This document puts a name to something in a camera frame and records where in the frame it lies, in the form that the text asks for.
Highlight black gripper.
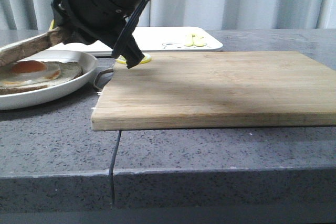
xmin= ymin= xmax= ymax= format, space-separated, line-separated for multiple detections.
xmin=51 ymin=0 xmax=144 ymax=69

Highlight bread slice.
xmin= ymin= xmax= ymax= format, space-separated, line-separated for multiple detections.
xmin=1 ymin=27 xmax=71 ymax=67
xmin=1 ymin=61 xmax=83 ymax=95

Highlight fried egg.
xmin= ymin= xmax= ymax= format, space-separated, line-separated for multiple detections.
xmin=1 ymin=60 xmax=61 ymax=88

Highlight white round plate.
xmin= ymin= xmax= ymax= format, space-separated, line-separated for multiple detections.
xmin=1 ymin=50 xmax=98 ymax=110

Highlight white rectangular tray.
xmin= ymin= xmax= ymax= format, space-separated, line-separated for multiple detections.
xmin=51 ymin=27 xmax=223 ymax=57

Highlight yellow lemon slice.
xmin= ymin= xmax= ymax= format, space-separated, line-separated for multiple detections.
xmin=116 ymin=53 xmax=152 ymax=65

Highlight left yellow pasta piece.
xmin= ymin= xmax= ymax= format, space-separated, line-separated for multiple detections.
xmin=184 ymin=33 xmax=194 ymax=47

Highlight yellow pasta piece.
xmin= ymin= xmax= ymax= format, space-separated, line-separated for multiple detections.
xmin=192 ymin=34 xmax=206 ymax=47
xmin=184 ymin=33 xmax=194 ymax=47

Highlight right yellow pasta piece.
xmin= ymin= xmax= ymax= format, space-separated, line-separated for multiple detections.
xmin=192 ymin=34 xmax=206 ymax=47

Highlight wooden cutting board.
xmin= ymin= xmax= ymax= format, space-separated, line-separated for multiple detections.
xmin=91 ymin=51 xmax=335 ymax=131

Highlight grey curtain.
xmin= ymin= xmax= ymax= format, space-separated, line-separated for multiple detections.
xmin=1 ymin=0 xmax=335 ymax=30

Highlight metal cutting board handle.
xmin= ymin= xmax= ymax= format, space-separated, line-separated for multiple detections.
xmin=93 ymin=68 xmax=114 ymax=91

